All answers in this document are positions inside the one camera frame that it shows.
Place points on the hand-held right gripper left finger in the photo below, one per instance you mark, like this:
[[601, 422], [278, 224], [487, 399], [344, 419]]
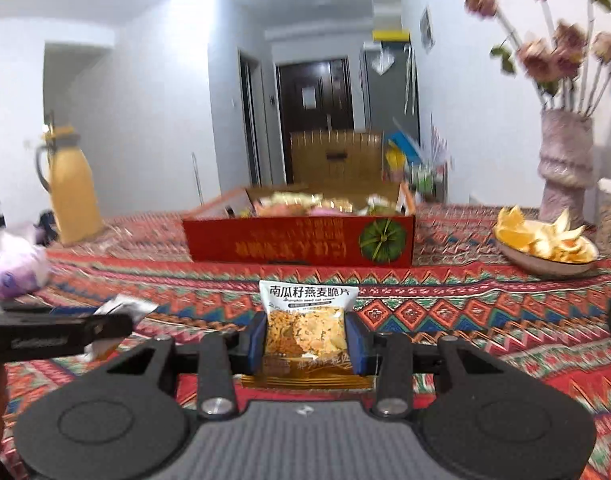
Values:
[[256, 342]]

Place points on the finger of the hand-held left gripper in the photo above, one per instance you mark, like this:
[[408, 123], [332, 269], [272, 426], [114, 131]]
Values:
[[110, 327]]

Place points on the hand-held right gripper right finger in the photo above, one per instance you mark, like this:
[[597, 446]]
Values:
[[358, 342]]

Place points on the silver snack packet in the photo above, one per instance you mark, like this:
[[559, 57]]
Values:
[[130, 306]]

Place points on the white orange crisp packet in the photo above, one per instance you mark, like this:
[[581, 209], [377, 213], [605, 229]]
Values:
[[305, 330]]

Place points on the red cardboard box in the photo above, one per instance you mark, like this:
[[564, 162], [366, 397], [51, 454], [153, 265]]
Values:
[[295, 242]]

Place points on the pile of assorted snack packets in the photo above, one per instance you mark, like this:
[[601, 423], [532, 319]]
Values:
[[325, 205]]

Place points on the purple tissue pack bag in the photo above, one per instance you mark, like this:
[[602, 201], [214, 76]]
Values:
[[20, 265]]

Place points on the dark backpack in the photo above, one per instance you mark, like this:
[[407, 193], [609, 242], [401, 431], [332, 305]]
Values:
[[47, 225]]

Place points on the yellow thermos jug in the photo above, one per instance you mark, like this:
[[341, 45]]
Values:
[[75, 190]]

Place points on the brown cardboard box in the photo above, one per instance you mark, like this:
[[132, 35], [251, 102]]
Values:
[[310, 165]]

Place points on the pile of orange peels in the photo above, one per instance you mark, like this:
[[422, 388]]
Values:
[[525, 237]]

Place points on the beige shallow bowl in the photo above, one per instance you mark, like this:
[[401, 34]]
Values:
[[540, 265]]

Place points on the purple decoration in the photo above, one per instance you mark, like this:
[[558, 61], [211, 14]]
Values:
[[439, 147]]

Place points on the side door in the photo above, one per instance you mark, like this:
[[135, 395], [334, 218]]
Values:
[[250, 125]]

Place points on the grey refrigerator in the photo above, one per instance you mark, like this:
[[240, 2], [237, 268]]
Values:
[[390, 95]]

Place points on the dark brown entrance door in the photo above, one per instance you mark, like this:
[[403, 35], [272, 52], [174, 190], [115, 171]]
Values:
[[330, 90]]

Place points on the pink ceramic vase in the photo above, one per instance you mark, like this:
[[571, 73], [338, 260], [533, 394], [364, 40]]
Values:
[[565, 170]]

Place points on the yellow black box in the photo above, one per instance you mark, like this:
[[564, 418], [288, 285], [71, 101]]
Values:
[[391, 35]]

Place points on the dried pink roses bouquet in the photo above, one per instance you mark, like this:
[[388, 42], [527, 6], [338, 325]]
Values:
[[540, 60]]

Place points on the wall picture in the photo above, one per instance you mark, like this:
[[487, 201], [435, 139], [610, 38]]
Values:
[[426, 30]]

